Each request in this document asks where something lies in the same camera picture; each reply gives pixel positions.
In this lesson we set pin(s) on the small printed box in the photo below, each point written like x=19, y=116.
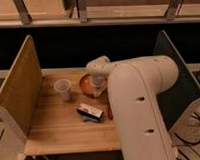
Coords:
x=90, y=113

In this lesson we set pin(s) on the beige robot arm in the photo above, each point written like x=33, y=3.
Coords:
x=132, y=88

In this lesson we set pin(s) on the left wooden side panel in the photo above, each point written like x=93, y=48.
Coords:
x=20, y=88

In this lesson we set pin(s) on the right dark side panel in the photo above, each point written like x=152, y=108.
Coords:
x=184, y=96

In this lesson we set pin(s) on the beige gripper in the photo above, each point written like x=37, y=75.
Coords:
x=97, y=82

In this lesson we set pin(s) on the orange ceramic bowl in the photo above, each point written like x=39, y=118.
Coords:
x=86, y=87

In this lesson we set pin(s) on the brown small object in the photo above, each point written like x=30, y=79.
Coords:
x=109, y=112

